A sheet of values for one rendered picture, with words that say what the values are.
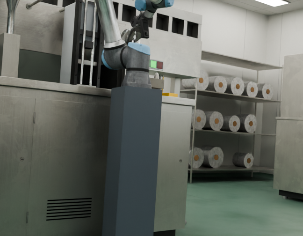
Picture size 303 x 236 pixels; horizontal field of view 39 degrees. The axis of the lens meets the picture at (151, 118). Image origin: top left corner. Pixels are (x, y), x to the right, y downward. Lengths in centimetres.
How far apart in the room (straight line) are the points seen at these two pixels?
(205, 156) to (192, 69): 291
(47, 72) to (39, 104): 69
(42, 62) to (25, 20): 27
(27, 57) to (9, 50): 33
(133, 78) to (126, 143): 32
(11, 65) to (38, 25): 47
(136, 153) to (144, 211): 28
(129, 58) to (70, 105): 39
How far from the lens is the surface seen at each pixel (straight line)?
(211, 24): 695
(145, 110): 208
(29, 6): 282
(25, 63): 278
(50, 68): 284
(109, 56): 223
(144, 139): 208
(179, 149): 263
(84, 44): 245
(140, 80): 211
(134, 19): 266
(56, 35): 288
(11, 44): 248
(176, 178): 263
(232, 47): 724
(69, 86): 220
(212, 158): 625
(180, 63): 341
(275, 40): 778
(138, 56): 214
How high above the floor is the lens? 71
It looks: 1 degrees up
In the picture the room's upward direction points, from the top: 4 degrees clockwise
